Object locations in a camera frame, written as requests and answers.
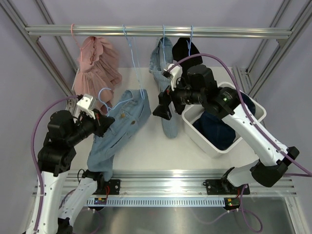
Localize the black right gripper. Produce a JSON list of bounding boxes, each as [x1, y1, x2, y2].
[[153, 74, 206, 120]]

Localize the light denim skirt with buttons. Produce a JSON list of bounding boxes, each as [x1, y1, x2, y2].
[[87, 89, 151, 181]]

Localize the light blue hanger of denim skirt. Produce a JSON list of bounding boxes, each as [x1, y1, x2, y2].
[[97, 87, 133, 116]]

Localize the dark blue denim skirt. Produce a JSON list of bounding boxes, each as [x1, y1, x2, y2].
[[192, 91, 256, 151]]

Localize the light blue wire hanger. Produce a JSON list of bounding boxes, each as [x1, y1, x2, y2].
[[122, 24, 145, 99]]

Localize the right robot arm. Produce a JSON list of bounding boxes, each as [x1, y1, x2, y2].
[[153, 64, 299, 195]]

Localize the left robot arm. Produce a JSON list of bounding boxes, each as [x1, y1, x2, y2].
[[26, 110, 115, 234]]

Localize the light denim jeans on hanger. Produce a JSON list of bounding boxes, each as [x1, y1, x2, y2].
[[149, 37, 178, 138]]

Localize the light blue hanger of jeans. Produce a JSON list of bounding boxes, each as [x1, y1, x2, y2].
[[159, 25, 172, 66]]

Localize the light blue hanger of black garment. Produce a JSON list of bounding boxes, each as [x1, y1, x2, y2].
[[187, 25, 194, 56]]

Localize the pink hanger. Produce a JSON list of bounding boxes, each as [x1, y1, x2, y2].
[[70, 23, 80, 49]]

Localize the white plastic basket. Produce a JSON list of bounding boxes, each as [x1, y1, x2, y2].
[[181, 81, 267, 159]]

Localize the pink dress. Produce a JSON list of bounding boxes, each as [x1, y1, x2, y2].
[[74, 36, 122, 114]]

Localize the black hanging garment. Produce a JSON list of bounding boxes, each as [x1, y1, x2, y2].
[[172, 38, 203, 73]]

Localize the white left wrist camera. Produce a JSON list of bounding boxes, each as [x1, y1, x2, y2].
[[77, 94, 96, 120]]

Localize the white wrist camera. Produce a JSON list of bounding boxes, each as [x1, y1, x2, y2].
[[162, 63, 182, 91], [77, 94, 96, 120]]

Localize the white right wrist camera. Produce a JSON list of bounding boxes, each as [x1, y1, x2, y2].
[[162, 63, 182, 91]]

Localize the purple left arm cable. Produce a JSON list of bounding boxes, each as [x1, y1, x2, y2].
[[30, 95, 105, 234]]

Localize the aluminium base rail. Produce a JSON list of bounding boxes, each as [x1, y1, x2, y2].
[[31, 169, 298, 198]]

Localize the slotted cable duct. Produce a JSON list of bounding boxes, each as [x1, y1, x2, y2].
[[86, 197, 225, 207]]

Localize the aluminium extrusion frame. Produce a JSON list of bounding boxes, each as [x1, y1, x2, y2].
[[0, 0, 312, 198]]

